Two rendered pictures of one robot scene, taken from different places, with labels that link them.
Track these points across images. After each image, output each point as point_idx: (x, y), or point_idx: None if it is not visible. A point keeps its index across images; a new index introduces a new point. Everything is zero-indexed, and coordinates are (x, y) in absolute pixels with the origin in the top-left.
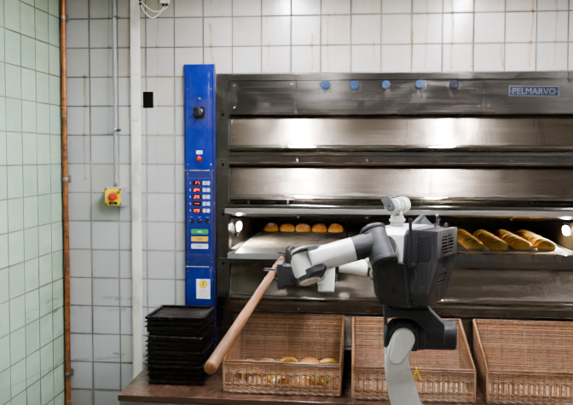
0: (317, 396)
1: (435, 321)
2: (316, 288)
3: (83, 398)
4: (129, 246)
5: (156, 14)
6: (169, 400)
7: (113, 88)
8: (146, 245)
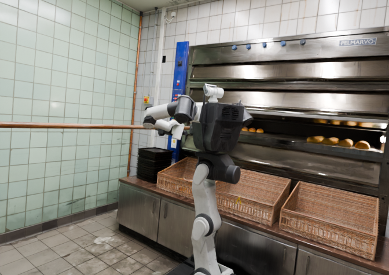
0: (192, 200)
1: (221, 162)
2: None
3: None
4: None
5: (170, 22)
6: (134, 185)
7: (151, 54)
8: None
